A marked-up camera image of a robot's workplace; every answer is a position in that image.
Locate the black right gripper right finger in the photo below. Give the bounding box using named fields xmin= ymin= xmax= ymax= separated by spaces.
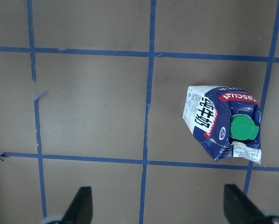
xmin=223 ymin=184 xmax=268 ymax=224

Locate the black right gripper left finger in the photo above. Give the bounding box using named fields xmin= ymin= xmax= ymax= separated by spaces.
xmin=62 ymin=187 xmax=93 ymax=224

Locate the blue white milk carton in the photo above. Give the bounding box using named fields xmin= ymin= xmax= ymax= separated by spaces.
xmin=182 ymin=85 xmax=262 ymax=164

